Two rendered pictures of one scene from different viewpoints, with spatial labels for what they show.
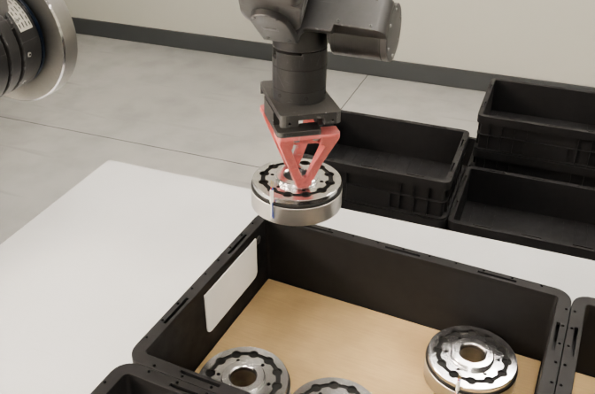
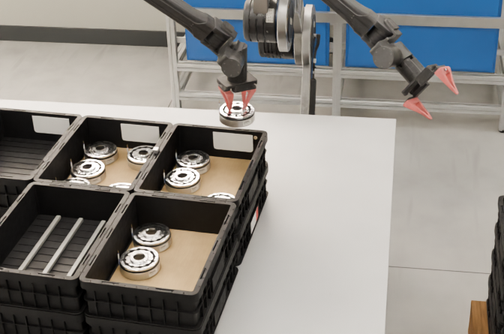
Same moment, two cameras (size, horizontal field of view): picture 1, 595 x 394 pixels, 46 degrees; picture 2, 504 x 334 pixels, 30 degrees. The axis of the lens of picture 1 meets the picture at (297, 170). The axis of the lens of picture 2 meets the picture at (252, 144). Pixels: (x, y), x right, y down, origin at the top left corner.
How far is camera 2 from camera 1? 2.56 m
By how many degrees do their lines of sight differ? 67
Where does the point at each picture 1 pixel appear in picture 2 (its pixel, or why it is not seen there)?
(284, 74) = not seen: hidden behind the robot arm
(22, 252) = (299, 121)
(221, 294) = (223, 139)
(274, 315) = (239, 166)
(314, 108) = (226, 82)
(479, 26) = not seen: outside the picture
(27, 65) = (266, 34)
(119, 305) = (274, 154)
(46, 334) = not seen: hidden behind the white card
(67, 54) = (279, 38)
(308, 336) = (230, 175)
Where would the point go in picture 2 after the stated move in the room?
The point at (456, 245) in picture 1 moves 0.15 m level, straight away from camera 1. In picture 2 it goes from (374, 244) to (426, 245)
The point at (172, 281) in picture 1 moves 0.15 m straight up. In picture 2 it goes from (297, 163) to (296, 123)
